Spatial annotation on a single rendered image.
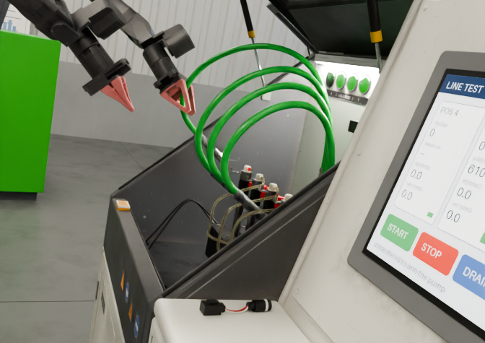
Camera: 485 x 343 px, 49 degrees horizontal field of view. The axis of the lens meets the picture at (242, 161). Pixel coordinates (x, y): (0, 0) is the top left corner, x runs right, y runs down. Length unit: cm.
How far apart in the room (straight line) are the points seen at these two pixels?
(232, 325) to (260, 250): 14
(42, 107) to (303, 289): 372
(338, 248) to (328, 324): 12
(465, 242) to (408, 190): 13
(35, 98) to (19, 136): 32
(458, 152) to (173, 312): 48
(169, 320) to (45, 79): 370
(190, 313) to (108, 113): 696
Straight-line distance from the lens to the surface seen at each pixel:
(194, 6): 797
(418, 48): 89
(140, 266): 109
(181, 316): 85
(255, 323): 88
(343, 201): 88
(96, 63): 114
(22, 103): 442
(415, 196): 76
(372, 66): 131
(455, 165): 73
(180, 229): 159
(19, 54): 438
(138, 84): 777
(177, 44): 137
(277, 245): 93
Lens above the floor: 137
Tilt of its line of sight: 10 degrees down
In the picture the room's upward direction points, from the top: 11 degrees clockwise
